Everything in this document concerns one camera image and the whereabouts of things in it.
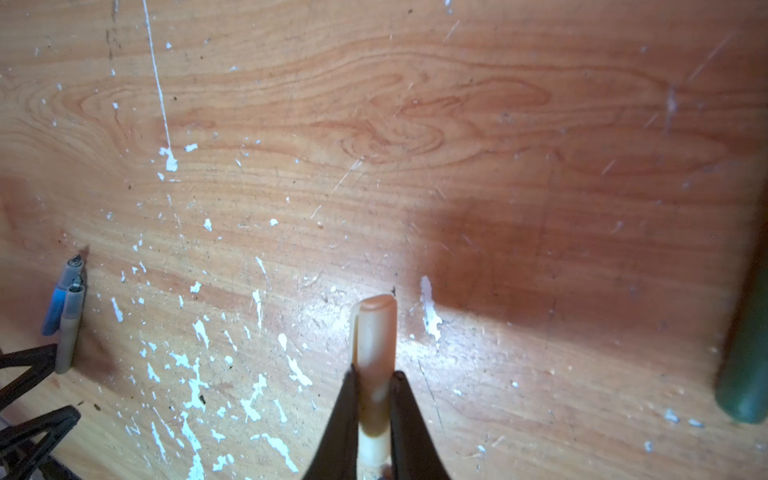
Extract blue pen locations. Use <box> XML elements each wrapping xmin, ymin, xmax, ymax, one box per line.
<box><xmin>41</xmin><ymin>254</ymin><xmax>84</xmax><ymax>336</ymax></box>

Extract beige pen cap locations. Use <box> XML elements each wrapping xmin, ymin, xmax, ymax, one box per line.
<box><xmin>350</xmin><ymin>294</ymin><xmax>397</xmax><ymax>468</ymax></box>

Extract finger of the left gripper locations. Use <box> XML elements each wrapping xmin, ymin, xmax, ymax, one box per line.
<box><xmin>1</xmin><ymin>406</ymin><xmax>81</xmax><ymax>479</ymax></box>
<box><xmin>0</xmin><ymin>344</ymin><xmax>58</xmax><ymax>412</ymax></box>

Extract green pen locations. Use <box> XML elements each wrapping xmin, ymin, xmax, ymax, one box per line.
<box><xmin>715</xmin><ymin>201</ymin><xmax>767</xmax><ymax>424</ymax></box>

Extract beige pen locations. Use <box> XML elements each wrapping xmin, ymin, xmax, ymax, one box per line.
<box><xmin>55</xmin><ymin>276</ymin><xmax>85</xmax><ymax>374</ymax></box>

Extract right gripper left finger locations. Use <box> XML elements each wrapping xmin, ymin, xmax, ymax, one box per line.
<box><xmin>304</xmin><ymin>365</ymin><xmax>359</xmax><ymax>480</ymax></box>

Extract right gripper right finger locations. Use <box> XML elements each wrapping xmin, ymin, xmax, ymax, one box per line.
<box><xmin>389</xmin><ymin>371</ymin><xmax>450</xmax><ymax>480</ymax></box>

